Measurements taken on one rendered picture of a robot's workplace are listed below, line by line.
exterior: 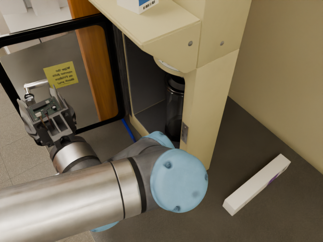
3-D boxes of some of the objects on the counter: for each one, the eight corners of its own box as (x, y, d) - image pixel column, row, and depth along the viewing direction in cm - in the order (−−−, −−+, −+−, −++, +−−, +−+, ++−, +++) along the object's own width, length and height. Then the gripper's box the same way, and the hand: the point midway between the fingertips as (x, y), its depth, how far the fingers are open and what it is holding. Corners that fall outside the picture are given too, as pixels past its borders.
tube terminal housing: (182, 94, 114) (205, -185, 55) (240, 149, 97) (361, -172, 38) (130, 122, 105) (89, -179, 46) (182, 187, 88) (226, -159, 29)
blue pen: (123, 119, 106) (123, 117, 105) (139, 146, 98) (138, 144, 97) (121, 120, 105) (120, 118, 105) (136, 147, 97) (135, 145, 97)
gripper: (96, 122, 51) (53, 62, 62) (28, 155, 47) (-6, 84, 58) (104, 149, 58) (64, 90, 69) (44, 180, 53) (12, 112, 64)
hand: (38, 99), depth 65 cm, fingers open, 6 cm apart
